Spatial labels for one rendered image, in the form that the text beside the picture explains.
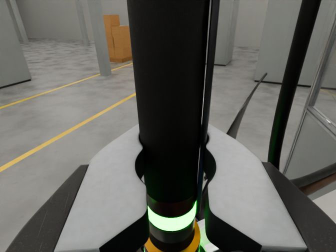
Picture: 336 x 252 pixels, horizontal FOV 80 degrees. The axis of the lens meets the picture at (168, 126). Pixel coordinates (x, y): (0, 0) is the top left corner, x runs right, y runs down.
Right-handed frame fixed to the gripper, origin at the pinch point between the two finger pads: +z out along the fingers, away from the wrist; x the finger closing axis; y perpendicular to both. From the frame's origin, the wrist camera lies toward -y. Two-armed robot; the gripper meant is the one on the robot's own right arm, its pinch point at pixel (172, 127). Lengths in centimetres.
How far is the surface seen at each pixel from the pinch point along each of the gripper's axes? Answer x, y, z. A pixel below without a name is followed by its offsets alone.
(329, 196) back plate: 33.2, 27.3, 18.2
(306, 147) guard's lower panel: 89, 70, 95
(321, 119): 88, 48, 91
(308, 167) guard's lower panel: 88, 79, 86
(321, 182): 17.3, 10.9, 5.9
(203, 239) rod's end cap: 2.6, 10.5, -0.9
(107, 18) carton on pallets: -208, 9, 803
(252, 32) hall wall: 441, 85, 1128
